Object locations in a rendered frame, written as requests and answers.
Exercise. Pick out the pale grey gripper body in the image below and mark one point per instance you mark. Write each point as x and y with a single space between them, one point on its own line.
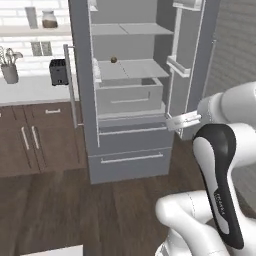
182 120

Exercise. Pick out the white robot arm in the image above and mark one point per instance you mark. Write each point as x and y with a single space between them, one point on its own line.
213 213

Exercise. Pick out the grey right fridge door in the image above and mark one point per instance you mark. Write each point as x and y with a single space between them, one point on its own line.
196 66

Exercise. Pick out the grey fridge door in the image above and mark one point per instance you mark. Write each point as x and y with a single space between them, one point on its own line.
80 66
196 66

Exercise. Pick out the grey open fridge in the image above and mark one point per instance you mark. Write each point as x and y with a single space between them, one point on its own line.
130 140

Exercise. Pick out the grey fridge crisper drawer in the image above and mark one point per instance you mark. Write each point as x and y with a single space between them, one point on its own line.
128 98

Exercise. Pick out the grey low fridge shelf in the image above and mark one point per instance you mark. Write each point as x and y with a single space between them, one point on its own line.
133 69

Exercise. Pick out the small brownish strawberry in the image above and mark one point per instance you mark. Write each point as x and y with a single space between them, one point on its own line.
113 59

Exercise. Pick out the grey high fridge shelf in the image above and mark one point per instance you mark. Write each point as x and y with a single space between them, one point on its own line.
133 28

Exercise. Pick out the grey left fridge door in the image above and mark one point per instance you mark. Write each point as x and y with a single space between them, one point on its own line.
80 66

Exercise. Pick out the grey shallow freezer drawer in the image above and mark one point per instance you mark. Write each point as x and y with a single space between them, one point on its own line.
133 136

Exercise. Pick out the white door bin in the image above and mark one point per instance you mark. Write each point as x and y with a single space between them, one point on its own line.
186 4
92 6
96 71
178 66

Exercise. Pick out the grey deep freezer drawer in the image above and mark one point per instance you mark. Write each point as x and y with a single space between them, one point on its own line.
130 168

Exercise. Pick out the black toaster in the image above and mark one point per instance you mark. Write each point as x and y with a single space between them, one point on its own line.
58 72

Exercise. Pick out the brown base cupboards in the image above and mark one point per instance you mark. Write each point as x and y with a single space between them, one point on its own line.
40 143

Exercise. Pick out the glass jar with brown contents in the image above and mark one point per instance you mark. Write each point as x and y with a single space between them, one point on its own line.
49 19

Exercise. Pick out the grey utensil pot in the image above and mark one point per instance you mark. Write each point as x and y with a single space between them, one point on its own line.
10 73

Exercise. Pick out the tall grey canister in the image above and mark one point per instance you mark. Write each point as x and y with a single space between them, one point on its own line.
31 17

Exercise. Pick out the grey kitchen utensils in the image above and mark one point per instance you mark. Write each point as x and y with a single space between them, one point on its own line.
10 56

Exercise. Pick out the grey wall socket plate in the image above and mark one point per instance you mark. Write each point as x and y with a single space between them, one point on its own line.
41 48

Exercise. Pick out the white wall shelf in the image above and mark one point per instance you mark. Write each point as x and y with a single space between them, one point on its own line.
33 30

